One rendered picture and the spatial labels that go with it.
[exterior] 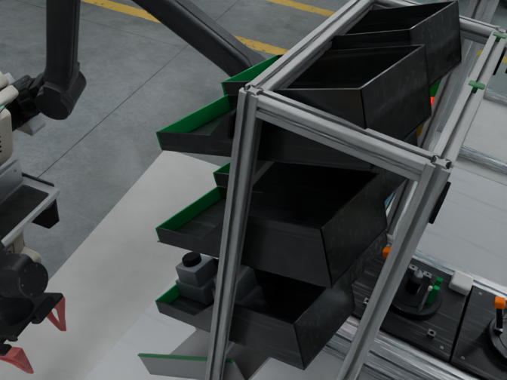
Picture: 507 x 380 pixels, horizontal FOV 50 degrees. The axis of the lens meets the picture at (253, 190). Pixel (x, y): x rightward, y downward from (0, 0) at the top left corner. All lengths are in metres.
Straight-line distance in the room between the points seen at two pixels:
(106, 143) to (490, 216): 2.15
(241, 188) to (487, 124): 1.80
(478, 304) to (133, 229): 0.87
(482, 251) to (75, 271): 1.10
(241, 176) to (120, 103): 3.06
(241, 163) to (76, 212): 2.29
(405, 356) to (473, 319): 0.20
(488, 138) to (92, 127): 2.18
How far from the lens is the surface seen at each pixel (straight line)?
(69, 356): 1.25
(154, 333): 1.26
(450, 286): 1.36
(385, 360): 1.22
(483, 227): 1.75
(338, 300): 0.74
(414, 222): 0.49
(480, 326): 1.32
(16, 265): 0.93
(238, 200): 0.55
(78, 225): 2.73
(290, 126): 0.47
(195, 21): 1.01
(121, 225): 1.49
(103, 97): 3.63
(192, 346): 1.05
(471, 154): 2.00
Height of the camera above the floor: 1.90
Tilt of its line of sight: 40 degrees down
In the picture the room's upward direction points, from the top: 9 degrees clockwise
